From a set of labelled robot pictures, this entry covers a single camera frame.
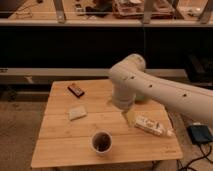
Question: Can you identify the pale sponge block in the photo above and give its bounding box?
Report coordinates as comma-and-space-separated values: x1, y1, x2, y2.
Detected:
68, 106, 87, 120

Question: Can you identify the black floor cable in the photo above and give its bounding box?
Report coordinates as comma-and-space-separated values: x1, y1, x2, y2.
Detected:
176, 143, 213, 171

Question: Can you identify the wooden slatted table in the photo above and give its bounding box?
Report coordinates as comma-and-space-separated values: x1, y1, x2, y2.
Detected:
31, 79, 183, 168

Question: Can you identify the cluttered tray on workbench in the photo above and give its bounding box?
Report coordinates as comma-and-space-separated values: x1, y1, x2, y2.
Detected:
112, 0, 174, 18

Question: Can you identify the translucent pointed end tool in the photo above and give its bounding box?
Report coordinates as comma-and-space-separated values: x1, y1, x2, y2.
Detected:
122, 109, 135, 127

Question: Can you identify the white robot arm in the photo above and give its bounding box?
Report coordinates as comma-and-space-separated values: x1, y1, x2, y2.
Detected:
109, 54, 213, 128

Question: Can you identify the dark red chocolate bar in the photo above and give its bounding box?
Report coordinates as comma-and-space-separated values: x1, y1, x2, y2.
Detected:
68, 83, 85, 98

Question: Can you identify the green bowl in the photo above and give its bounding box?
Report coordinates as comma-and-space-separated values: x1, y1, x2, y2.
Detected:
135, 95, 147, 103

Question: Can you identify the long wooden background workbench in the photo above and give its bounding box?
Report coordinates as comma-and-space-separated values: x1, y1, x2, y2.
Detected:
0, 0, 213, 27

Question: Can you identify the black power adapter box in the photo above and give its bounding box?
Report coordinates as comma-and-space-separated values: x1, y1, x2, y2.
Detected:
187, 125, 213, 144

